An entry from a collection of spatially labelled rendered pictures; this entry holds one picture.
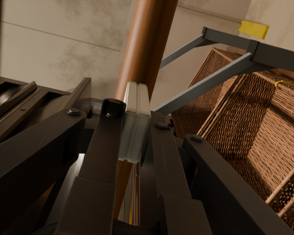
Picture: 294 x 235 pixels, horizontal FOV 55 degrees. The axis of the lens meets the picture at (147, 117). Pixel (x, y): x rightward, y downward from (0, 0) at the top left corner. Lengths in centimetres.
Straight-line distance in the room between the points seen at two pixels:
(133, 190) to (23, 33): 338
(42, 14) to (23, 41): 41
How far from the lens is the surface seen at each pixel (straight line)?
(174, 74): 354
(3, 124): 138
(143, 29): 22
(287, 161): 111
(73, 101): 132
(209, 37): 110
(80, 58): 356
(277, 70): 132
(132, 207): 37
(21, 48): 374
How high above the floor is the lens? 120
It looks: 6 degrees down
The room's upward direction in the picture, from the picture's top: 77 degrees counter-clockwise
